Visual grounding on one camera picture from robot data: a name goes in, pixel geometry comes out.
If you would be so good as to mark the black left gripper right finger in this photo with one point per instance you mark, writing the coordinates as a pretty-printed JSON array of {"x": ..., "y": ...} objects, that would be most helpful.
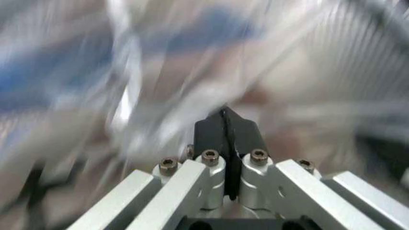
[{"x": 287, "y": 191}]

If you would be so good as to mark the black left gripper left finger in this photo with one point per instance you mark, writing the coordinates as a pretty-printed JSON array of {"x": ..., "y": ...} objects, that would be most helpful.
[{"x": 179, "y": 191}]

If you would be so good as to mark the translucent plastic garbage bag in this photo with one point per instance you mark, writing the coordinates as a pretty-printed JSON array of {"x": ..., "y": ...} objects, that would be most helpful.
[{"x": 159, "y": 72}]

